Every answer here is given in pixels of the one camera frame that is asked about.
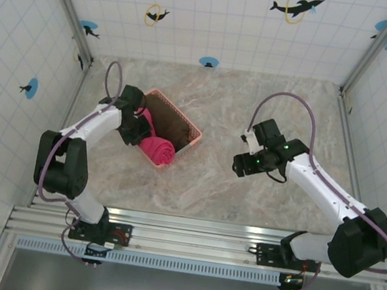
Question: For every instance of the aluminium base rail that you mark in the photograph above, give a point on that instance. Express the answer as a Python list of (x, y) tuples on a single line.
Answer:
[(194, 239)]

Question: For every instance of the aluminium frame corner post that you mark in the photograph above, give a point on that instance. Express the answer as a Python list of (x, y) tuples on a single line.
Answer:
[(377, 44), (67, 4)]

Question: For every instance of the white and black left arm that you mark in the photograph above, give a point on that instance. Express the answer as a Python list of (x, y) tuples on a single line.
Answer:
[(88, 126)]

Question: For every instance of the blue round animal sticker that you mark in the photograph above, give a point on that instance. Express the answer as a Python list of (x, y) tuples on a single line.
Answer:
[(31, 88), (381, 25), (208, 61)]

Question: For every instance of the blue shark sticker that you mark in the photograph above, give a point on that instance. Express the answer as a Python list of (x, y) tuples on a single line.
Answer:
[(88, 27)]

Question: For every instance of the brown towel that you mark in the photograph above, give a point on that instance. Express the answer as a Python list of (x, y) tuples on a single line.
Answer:
[(168, 120)]

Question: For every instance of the pink towel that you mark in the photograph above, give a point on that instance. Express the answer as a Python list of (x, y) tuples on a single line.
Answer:
[(158, 151)]

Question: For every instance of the pink plastic basket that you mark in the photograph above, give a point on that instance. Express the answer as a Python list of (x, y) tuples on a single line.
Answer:
[(194, 136)]

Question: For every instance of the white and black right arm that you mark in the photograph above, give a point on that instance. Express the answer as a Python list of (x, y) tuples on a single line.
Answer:
[(317, 184)]

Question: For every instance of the small black controller board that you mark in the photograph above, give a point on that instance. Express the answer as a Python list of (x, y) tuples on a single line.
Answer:
[(95, 252), (291, 281)]

